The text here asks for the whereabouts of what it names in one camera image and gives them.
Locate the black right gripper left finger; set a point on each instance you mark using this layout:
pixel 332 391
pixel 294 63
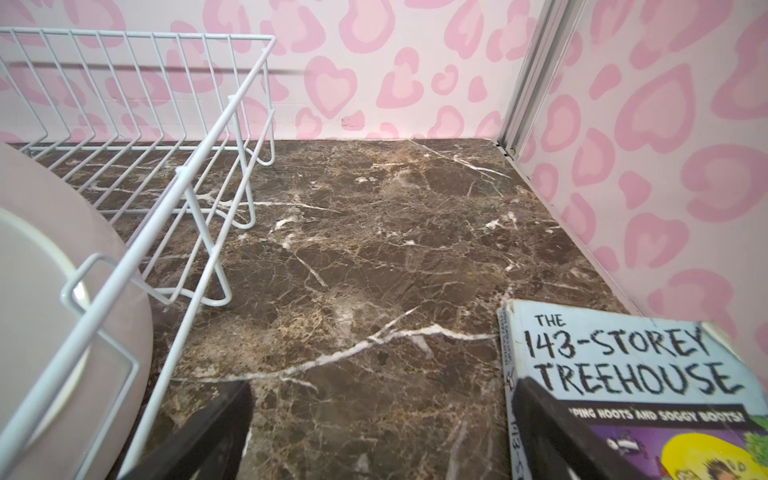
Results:
pixel 211 443

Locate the white wire dish rack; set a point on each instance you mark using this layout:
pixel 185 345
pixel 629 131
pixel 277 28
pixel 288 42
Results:
pixel 180 180

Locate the The 143-Storey Treehouse book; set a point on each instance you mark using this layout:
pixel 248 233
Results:
pixel 670 397

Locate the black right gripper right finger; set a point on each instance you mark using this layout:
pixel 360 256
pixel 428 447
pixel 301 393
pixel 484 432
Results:
pixel 558 445

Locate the white round plate nearest front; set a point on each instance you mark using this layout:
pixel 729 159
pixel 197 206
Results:
pixel 52 236

